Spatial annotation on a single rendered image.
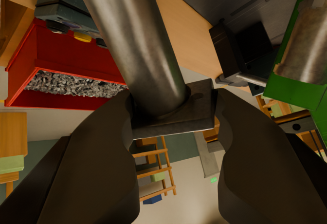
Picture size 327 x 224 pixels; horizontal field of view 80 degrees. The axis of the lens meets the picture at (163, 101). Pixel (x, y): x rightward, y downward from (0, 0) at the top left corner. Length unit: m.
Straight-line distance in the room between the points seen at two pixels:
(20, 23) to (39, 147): 5.26
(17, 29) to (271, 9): 0.51
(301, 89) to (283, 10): 0.30
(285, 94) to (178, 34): 0.25
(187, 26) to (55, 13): 0.23
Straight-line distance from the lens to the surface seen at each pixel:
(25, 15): 0.50
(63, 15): 0.25
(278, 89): 0.21
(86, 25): 0.27
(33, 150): 5.68
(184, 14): 0.37
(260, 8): 0.44
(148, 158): 6.32
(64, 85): 0.58
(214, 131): 6.86
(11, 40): 0.57
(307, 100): 0.21
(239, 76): 0.39
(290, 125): 0.35
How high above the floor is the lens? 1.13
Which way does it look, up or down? 17 degrees down
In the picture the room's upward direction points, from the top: 167 degrees clockwise
